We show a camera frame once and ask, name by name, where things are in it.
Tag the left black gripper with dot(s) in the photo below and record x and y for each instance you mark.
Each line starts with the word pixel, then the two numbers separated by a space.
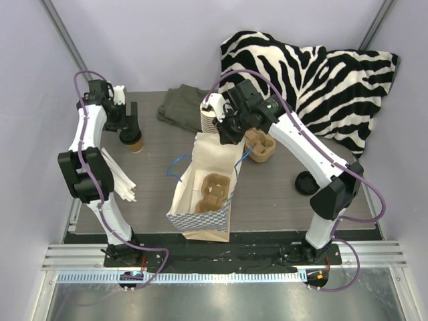
pixel 126 121

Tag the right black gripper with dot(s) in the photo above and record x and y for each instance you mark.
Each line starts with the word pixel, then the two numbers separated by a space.
pixel 226 126

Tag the black plastic cup lid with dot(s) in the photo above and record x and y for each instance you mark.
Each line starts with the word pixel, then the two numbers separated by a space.
pixel 130 137

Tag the single brown paper cup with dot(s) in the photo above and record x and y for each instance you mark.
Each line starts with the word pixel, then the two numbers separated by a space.
pixel 137 146

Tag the single cardboard cup carrier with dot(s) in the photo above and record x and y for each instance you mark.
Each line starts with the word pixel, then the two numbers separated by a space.
pixel 215 191

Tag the printed paper takeout bag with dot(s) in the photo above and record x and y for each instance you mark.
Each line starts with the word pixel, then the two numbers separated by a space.
pixel 208 156

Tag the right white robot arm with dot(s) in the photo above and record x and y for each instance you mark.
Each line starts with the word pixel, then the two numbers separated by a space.
pixel 243 107

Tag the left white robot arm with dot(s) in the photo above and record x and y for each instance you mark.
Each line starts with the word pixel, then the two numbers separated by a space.
pixel 87 174

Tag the stack of paper cups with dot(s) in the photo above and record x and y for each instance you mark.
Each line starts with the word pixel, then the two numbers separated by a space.
pixel 208 115

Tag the cardboard cup carrier tray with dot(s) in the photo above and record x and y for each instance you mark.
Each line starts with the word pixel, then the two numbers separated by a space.
pixel 262 144

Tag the olive green folded cloth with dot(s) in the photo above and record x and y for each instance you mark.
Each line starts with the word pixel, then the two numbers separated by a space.
pixel 181 108

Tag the bundle of white straws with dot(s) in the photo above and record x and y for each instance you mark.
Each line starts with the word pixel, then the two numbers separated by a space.
pixel 123 186

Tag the zebra print cloth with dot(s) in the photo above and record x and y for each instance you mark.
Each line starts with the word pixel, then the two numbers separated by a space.
pixel 335 93

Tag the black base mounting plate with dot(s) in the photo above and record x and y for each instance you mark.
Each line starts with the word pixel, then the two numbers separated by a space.
pixel 245 253

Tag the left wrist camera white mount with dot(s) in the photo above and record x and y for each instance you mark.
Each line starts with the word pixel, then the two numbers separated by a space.
pixel 119 99

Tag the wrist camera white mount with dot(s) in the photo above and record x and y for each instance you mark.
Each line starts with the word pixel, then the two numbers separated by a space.
pixel 119 99
pixel 220 113

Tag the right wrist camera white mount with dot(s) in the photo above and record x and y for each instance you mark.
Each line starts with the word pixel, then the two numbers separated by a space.
pixel 220 113

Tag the white slotted cable duct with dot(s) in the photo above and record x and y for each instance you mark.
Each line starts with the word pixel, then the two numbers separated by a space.
pixel 126 277

